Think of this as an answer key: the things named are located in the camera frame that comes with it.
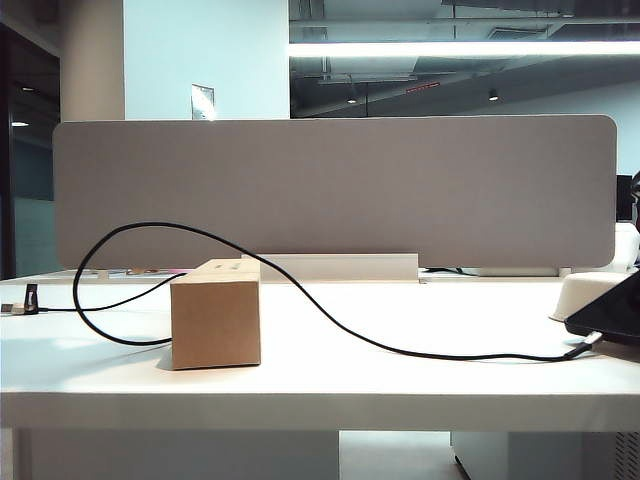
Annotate black charging cable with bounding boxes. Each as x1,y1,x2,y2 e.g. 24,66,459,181
0,221,604,362

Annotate black smartphone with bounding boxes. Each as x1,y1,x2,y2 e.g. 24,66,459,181
563,269,640,346

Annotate grey fabric desk divider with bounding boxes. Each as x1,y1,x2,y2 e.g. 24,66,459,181
52,115,621,271

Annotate brown cardboard box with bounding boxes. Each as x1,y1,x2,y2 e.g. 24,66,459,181
170,258,263,371

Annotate white rounded appliance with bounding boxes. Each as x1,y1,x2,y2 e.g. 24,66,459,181
613,222,640,274

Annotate dark office equipment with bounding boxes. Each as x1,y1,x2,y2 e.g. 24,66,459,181
616,169,640,222

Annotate paper wall notice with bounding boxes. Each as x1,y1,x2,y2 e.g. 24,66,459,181
190,83,216,122

